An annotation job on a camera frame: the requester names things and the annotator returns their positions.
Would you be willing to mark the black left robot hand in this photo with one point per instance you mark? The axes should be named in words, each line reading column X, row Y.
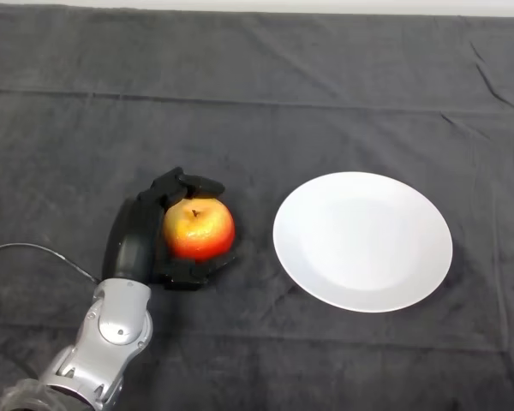
column 135, row 240

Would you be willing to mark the red yellow apple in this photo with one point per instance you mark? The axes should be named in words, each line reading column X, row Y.
column 199, row 235

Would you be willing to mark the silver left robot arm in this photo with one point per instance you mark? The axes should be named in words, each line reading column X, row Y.
column 111, row 329

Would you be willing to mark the white round plate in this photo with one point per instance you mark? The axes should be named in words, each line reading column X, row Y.
column 364, row 244

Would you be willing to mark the black table cloth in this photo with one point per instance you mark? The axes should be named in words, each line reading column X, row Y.
column 282, row 98

